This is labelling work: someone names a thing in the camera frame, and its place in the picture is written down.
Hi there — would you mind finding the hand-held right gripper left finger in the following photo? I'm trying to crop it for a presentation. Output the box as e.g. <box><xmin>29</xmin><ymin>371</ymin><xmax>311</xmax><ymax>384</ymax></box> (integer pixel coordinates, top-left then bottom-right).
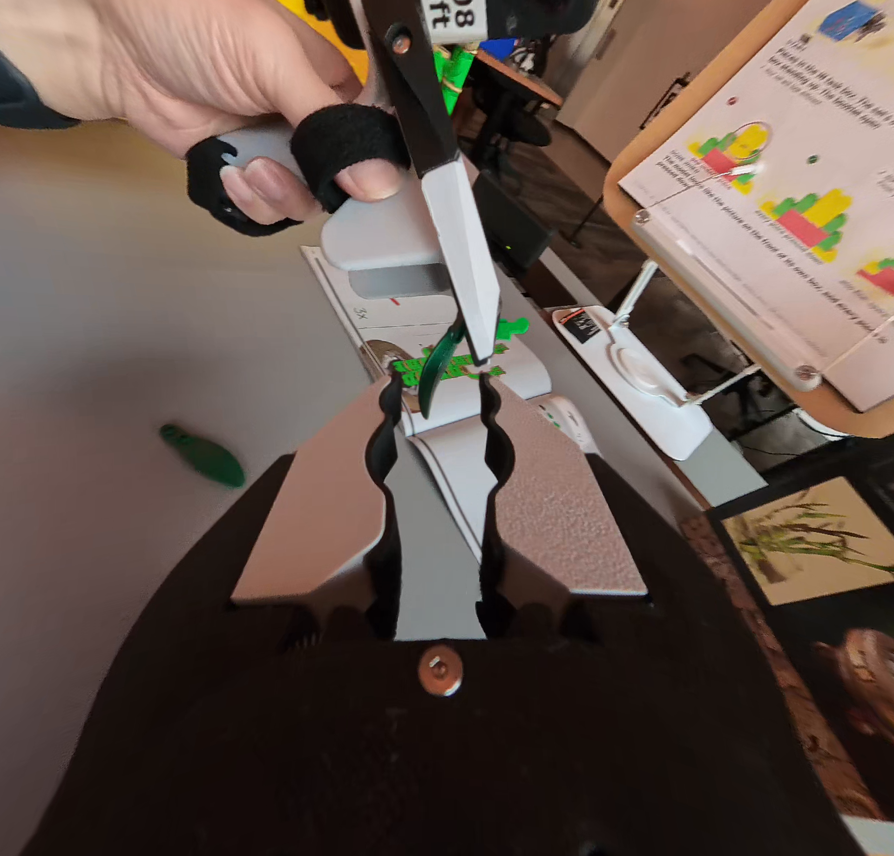
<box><xmin>230</xmin><ymin>371</ymin><xmax>406</xmax><ymax>640</ymax></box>

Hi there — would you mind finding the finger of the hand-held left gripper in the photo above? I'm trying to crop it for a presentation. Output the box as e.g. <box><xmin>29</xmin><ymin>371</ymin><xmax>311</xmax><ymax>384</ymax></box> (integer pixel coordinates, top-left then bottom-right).
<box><xmin>419</xmin><ymin>158</ymin><xmax>502</xmax><ymax>367</ymax></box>

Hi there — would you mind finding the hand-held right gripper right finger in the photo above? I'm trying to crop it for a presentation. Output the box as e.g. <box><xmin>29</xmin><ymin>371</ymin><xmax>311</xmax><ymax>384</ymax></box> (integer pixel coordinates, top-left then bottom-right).
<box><xmin>477</xmin><ymin>373</ymin><xmax>649</xmax><ymax>639</ymax></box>

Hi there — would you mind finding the dark green lego leaf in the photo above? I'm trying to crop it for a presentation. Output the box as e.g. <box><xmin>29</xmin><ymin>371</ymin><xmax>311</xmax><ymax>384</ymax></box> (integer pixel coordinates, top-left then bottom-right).
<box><xmin>418</xmin><ymin>318</ymin><xmax>467</xmax><ymax>418</ymax></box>

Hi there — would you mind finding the person's left forearm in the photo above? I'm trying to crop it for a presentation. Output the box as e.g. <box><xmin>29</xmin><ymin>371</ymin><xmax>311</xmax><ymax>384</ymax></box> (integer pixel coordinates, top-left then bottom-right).
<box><xmin>0</xmin><ymin>49</ymin><xmax>81</xmax><ymax>131</ymax></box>

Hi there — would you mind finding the lego instruction booklet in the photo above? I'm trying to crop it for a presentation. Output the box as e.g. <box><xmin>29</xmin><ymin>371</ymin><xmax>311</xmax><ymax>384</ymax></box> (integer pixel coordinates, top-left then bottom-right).
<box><xmin>300</xmin><ymin>245</ymin><xmax>555</xmax><ymax>564</ymax></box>

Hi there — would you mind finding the black lego box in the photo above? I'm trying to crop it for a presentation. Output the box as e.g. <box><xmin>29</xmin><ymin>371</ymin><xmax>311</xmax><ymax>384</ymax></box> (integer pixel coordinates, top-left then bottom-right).
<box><xmin>681</xmin><ymin>475</ymin><xmax>894</xmax><ymax>822</ymax></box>

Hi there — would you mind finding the person's left hand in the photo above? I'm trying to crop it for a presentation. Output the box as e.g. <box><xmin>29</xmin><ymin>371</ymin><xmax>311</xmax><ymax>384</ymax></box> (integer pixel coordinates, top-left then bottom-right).
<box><xmin>0</xmin><ymin>0</ymin><xmax>405</xmax><ymax>225</ymax></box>

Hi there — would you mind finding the black box device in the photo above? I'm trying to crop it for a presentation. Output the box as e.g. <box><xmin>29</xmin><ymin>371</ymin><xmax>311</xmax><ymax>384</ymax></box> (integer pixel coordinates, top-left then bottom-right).
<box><xmin>471</xmin><ymin>172</ymin><xmax>556</xmax><ymax>274</ymax></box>

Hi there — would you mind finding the brown side table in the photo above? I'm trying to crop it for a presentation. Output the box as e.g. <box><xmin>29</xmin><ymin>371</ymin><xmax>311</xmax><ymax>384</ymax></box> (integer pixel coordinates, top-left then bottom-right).
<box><xmin>475</xmin><ymin>46</ymin><xmax>563</xmax><ymax>106</ymax></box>

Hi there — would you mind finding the bright green plastic part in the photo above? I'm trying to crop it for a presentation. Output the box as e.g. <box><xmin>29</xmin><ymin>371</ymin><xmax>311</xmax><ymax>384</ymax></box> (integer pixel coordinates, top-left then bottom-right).
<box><xmin>433</xmin><ymin>45</ymin><xmax>477</xmax><ymax>113</ymax></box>

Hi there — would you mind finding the white power strip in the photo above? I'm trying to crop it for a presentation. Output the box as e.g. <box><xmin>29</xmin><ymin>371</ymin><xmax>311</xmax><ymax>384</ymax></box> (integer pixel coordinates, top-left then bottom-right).
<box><xmin>541</xmin><ymin>395</ymin><xmax>602</xmax><ymax>455</ymax></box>

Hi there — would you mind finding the white document stand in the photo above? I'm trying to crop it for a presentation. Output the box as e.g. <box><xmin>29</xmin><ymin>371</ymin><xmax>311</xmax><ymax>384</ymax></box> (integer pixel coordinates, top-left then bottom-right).
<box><xmin>552</xmin><ymin>259</ymin><xmax>762</xmax><ymax>462</ymax></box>

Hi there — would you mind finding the wooden document board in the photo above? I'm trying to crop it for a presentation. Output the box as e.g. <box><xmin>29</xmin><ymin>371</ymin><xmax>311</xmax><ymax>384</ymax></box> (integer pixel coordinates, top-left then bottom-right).
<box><xmin>604</xmin><ymin>0</ymin><xmax>894</xmax><ymax>438</ymax></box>

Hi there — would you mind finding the printed instruction sheet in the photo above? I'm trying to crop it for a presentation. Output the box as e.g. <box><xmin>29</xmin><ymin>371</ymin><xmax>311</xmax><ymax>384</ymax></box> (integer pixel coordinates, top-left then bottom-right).
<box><xmin>618</xmin><ymin>0</ymin><xmax>894</xmax><ymax>413</ymax></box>

